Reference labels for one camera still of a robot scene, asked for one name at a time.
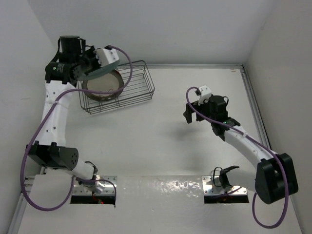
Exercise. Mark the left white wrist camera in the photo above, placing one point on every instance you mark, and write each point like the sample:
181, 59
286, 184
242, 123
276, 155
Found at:
107, 57

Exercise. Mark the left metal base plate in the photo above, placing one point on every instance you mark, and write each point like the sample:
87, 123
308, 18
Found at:
105, 186

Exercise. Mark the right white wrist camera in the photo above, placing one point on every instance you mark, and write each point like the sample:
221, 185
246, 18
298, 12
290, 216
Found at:
204, 93

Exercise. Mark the light blue ceramic plate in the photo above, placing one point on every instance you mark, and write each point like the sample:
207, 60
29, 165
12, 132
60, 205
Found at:
98, 72

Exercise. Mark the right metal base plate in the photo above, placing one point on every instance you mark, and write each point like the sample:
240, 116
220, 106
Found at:
210, 189

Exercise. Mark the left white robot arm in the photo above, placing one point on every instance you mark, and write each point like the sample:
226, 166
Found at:
48, 149

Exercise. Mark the wire dish rack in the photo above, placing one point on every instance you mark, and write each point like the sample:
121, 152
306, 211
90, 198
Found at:
140, 89

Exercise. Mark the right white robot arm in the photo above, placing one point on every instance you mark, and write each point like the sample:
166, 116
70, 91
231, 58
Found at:
274, 178

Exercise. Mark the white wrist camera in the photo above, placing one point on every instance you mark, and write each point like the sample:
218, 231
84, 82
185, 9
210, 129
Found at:
107, 57
204, 93

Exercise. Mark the brown rimmed cream plate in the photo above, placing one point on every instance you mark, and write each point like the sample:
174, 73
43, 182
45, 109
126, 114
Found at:
107, 83

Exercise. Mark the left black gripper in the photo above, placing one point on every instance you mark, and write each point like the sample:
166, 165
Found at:
90, 52

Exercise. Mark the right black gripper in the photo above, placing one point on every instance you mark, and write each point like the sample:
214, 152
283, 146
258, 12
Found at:
187, 114

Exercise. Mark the metal base plate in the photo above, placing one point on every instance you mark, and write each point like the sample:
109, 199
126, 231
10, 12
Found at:
105, 186
210, 189

